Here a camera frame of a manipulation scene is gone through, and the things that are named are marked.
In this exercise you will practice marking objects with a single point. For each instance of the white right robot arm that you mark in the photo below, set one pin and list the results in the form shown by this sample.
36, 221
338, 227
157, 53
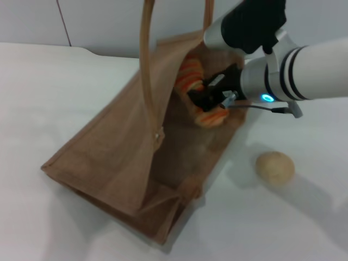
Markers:
307, 73

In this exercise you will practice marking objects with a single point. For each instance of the orange striped bread loaf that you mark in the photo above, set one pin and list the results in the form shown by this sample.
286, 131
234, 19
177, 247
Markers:
190, 73

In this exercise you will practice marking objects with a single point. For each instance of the round egg yolk pastry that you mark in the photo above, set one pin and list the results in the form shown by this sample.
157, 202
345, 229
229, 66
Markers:
275, 169

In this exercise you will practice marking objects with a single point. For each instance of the brown jute handbag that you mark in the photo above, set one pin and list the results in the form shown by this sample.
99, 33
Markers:
108, 163

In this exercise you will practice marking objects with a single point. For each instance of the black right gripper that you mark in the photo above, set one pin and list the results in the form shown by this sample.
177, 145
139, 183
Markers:
231, 79

